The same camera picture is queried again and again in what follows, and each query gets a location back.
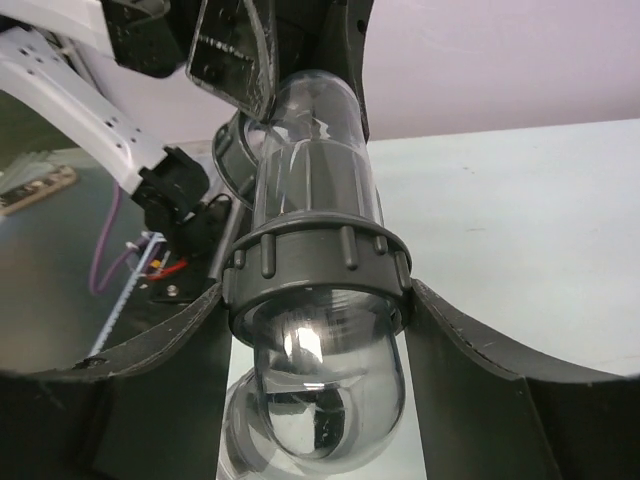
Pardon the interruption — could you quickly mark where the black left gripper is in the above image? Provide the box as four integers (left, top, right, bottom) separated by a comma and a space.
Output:
186, 0, 373, 141

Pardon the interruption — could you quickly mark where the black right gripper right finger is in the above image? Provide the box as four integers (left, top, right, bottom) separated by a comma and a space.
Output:
406, 281, 639, 479

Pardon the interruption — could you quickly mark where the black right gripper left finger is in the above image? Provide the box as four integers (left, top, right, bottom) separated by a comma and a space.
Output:
1, 285, 231, 479

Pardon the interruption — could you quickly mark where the clear elbow pipe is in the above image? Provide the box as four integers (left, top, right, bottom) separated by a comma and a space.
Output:
212, 70, 383, 227
223, 209, 412, 478

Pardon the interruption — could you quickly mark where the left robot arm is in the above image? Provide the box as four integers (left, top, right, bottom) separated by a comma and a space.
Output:
1, 1, 373, 257

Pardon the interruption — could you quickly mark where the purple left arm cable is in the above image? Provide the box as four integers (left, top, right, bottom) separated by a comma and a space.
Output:
87, 182, 151, 297

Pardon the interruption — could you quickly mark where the white slotted cable duct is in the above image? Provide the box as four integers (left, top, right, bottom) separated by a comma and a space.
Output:
89, 233, 165, 357

